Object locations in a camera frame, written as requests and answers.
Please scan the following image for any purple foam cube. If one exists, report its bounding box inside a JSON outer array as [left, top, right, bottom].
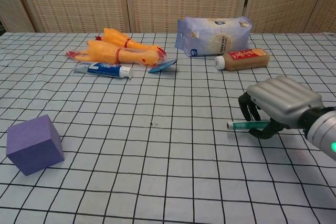
[[5, 114, 65, 177]]

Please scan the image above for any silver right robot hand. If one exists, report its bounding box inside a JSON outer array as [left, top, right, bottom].
[[238, 75, 323, 141]]

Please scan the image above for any woven folding screen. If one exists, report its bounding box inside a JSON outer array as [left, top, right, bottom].
[[0, 0, 336, 34]]

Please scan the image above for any brown sauce bottle red label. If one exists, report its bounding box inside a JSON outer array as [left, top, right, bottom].
[[214, 48, 270, 72]]

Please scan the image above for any yellow rubber chicken toy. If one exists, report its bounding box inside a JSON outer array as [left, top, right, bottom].
[[94, 27, 167, 58], [65, 39, 160, 67]]

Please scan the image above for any pale blue snack bag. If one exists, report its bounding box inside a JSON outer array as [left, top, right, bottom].
[[175, 16, 253, 58]]

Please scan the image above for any blue white toothpaste tube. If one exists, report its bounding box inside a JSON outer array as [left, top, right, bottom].
[[73, 61, 133, 79]]

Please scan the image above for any checked grid tablecloth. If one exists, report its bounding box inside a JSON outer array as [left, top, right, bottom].
[[0, 31, 336, 224]]

